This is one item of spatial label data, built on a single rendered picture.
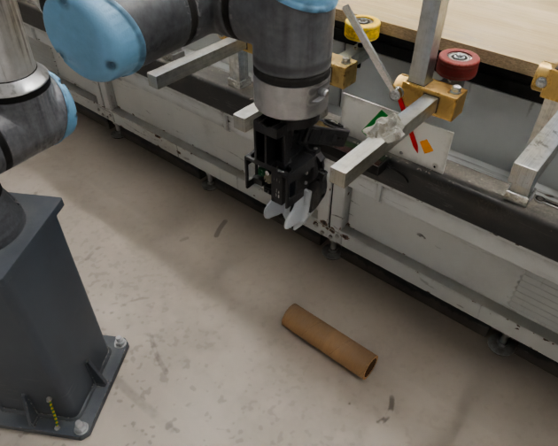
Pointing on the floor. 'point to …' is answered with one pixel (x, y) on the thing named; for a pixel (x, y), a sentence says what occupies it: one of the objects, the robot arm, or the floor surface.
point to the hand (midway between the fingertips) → (296, 219)
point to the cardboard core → (329, 341)
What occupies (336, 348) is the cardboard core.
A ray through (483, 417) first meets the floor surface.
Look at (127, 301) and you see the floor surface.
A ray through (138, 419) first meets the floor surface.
